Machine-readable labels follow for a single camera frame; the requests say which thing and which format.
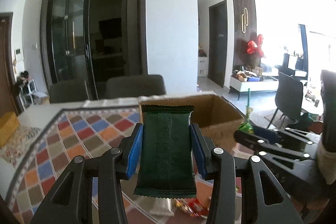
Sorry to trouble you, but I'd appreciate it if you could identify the red balloon bow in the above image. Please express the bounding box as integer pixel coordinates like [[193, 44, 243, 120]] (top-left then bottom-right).
[[247, 34, 264, 58]]

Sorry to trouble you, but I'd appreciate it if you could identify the brown cardboard box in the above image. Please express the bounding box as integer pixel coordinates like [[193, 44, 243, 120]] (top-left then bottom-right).
[[138, 92, 244, 153]]

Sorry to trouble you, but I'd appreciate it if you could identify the white shelf cart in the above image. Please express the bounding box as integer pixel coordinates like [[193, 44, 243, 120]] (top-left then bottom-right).
[[198, 48, 208, 77]]

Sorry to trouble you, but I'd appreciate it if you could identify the dark glass sliding door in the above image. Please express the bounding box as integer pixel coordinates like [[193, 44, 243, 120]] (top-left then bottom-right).
[[40, 0, 148, 99]]

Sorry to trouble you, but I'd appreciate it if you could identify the green lollipop long stick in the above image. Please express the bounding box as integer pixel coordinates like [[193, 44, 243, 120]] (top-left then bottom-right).
[[238, 89, 254, 135]]

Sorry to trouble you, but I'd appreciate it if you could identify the colourful checkered tablecloth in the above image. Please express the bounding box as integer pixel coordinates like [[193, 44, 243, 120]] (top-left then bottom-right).
[[8, 107, 213, 223]]

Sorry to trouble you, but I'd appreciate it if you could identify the red gold wrapped candy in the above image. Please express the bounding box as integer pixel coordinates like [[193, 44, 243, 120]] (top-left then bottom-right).
[[175, 199, 193, 214]]

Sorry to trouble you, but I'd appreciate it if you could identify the dark dining chair right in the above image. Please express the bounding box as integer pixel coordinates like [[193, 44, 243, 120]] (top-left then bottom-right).
[[267, 72, 303, 128]]

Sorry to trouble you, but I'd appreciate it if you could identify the white cream snack pack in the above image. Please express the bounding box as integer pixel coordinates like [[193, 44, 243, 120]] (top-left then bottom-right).
[[149, 198, 174, 217]]

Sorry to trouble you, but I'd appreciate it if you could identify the dark chair behind table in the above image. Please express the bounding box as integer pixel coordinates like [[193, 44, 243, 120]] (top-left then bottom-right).
[[49, 79, 90, 103], [105, 75, 166, 99]]

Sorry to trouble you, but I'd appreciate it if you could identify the dark green snack pack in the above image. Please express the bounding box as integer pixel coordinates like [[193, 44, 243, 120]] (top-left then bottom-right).
[[134, 105, 197, 198]]

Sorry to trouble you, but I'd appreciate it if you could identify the white low tv cabinet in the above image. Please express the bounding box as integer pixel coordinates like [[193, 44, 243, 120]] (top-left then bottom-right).
[[228, 69, 279, 100]]

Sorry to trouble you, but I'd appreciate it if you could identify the person right hand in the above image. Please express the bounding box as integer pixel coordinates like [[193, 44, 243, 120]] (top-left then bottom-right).
[[317, 140, 336, 185]]

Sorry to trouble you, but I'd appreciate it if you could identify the yellow woven basket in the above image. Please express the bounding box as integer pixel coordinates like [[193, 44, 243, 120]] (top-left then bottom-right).
[[0, 112, 20, 147]]

